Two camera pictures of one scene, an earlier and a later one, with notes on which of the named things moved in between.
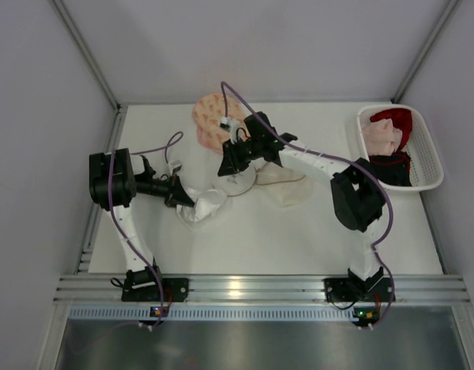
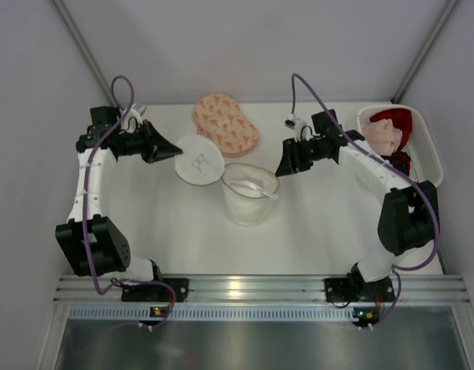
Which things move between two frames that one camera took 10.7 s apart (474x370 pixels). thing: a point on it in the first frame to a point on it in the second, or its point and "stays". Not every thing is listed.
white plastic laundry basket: (426, 171) stays
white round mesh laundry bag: (288, 187) to (248, 190)
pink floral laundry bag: (208, 112) stays
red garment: (401, 118) stays
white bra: (206, 205) to (250, 188)
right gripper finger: (230, 164) to (292, 160)
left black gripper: (173, 191) to (148, 141)
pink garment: (381, 137) stays
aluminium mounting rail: (260, 290) stays
